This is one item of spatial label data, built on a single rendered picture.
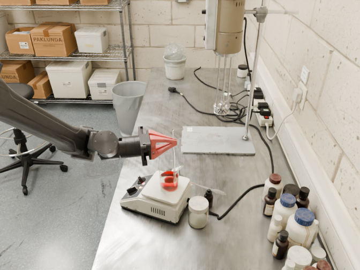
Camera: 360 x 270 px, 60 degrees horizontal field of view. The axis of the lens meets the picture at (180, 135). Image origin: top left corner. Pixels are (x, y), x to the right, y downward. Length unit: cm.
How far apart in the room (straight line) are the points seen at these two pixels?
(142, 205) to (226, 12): 67
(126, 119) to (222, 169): 154
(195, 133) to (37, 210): 127
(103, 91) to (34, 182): 111
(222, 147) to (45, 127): 79
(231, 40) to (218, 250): 67
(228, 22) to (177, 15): 213
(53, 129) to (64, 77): 250
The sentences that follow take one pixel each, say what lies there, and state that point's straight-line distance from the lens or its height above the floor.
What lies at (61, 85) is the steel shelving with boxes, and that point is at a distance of 322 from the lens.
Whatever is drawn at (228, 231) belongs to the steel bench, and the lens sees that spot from 97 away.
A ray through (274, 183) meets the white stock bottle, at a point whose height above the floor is 84.
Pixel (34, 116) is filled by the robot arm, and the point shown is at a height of 120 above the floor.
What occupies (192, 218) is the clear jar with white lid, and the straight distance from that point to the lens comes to 94.
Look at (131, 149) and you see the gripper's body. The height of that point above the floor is 102.
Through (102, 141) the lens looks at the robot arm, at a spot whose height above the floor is 108.
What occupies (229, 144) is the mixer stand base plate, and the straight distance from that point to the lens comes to 129.
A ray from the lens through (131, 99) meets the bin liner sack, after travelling 247.
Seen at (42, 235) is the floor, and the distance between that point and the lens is 207.
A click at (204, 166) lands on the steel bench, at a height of 75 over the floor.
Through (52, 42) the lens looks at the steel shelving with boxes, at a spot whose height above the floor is 69.
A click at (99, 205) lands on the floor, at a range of 214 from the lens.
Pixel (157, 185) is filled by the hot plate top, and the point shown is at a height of 84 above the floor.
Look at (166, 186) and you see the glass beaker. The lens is 92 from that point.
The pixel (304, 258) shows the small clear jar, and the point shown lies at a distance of 88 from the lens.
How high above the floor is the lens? 148
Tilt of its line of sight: 33 degrees down
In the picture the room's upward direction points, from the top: straight up
